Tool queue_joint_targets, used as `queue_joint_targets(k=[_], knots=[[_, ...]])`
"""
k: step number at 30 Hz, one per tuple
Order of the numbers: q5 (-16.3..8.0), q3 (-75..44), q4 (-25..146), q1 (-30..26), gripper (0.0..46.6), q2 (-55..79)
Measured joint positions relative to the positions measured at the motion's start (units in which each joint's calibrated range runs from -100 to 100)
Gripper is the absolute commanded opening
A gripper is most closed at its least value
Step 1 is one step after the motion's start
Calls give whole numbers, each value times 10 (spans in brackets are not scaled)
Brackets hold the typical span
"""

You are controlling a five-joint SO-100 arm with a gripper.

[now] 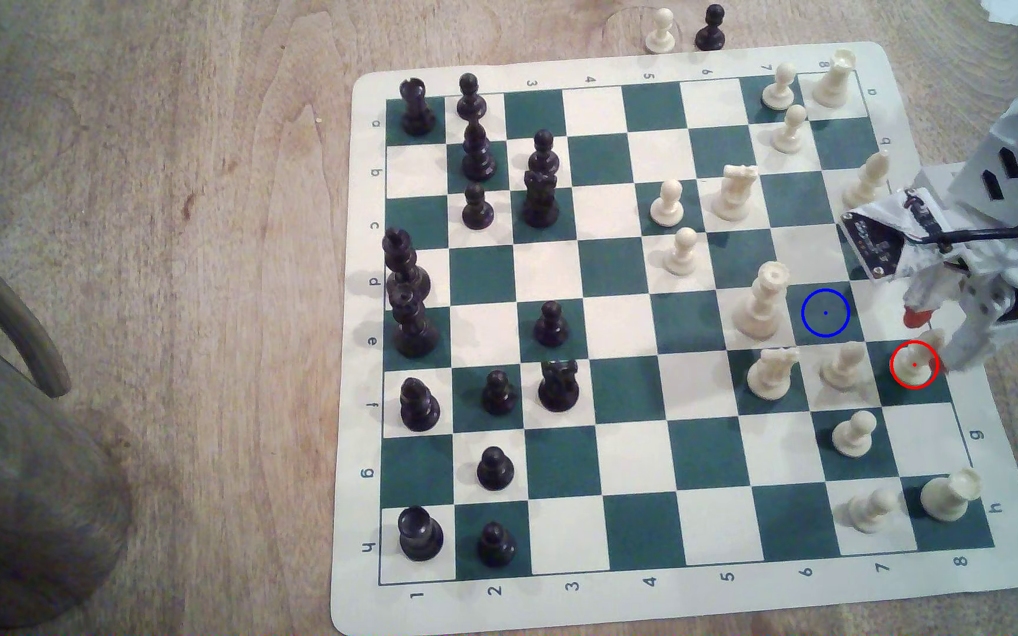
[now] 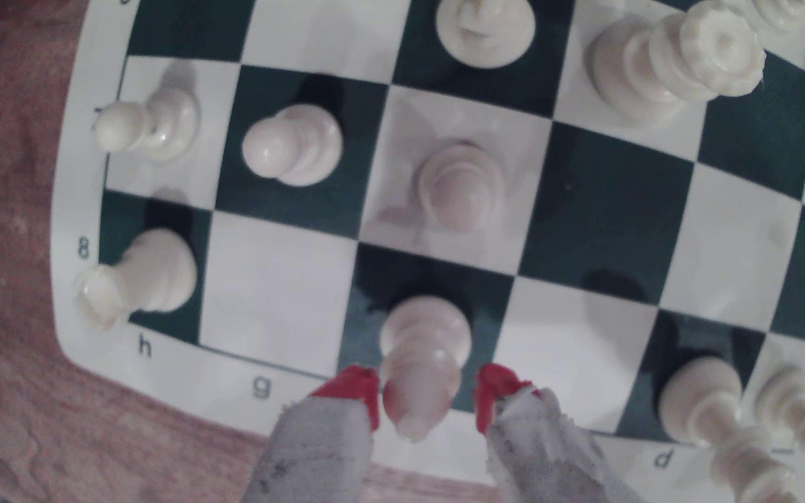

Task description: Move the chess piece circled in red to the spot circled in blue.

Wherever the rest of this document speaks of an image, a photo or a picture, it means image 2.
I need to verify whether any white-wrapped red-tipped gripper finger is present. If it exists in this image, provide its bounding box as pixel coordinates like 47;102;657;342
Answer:
475;363;644;503
242;365;381;503

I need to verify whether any white chess bishop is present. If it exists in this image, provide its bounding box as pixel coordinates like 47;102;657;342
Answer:
755;365;805;476
379;295;473;443

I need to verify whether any white chess king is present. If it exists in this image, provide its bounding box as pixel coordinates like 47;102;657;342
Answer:
658;356;799;503

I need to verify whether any white chess rook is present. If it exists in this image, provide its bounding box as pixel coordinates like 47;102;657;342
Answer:
74;228;198;331

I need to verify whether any green and white chess mat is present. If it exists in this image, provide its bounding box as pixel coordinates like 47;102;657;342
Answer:
49;0;805;503

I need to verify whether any white chess pawn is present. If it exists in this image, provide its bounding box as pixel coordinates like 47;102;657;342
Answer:
94;87;201;165
242;103;344;188
416;142;504;233

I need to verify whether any white chess queen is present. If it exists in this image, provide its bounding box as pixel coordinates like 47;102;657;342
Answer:
589;0;768;127

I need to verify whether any white chess piece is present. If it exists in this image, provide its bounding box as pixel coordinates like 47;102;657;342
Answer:
435;0;536;69
744;0;805;32

